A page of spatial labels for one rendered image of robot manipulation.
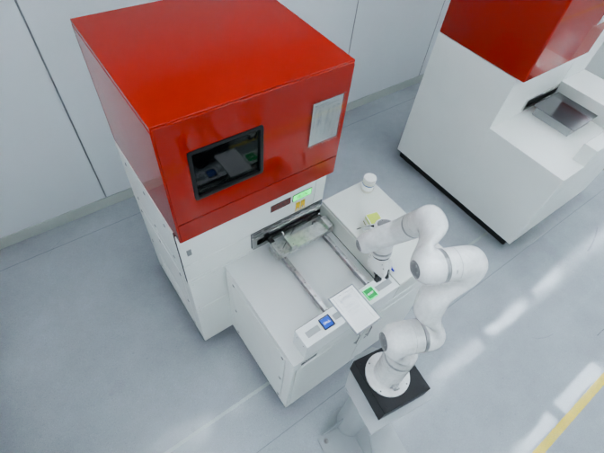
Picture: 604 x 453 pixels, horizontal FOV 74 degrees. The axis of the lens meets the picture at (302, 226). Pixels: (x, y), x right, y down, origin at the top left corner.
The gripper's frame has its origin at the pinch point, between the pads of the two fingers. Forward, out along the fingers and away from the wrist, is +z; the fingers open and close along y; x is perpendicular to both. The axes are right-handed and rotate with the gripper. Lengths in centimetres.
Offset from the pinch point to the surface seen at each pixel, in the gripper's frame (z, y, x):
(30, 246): 68, -216, -138
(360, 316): 16.1, 2.9, -11.5
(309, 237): 13, -50, -1
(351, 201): 5, -51, 29
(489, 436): 127, 62, 49
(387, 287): 15.5, -1.5, 9.5
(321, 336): 15.9, 0.3, -31.9
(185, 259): -4, -59, -64
